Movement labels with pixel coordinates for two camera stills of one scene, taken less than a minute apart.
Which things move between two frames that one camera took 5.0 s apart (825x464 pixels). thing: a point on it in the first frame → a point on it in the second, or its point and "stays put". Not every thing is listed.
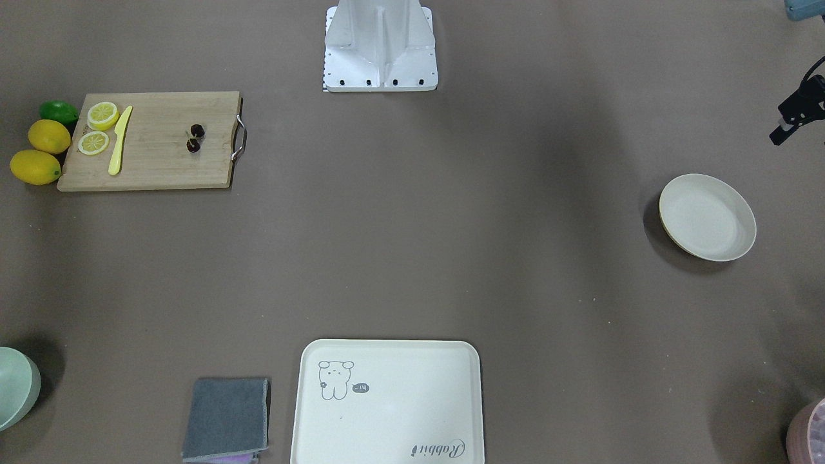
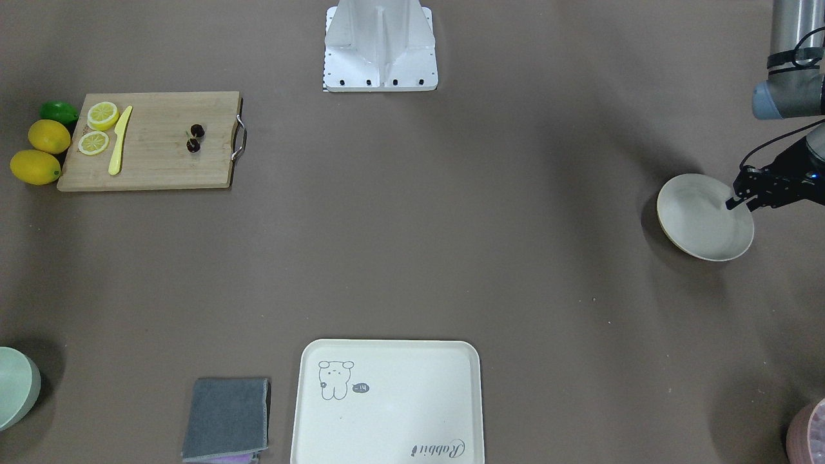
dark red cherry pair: [193, 144] stays put
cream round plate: [708, 218] stays put
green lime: [58, 110] stays put
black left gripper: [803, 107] → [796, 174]
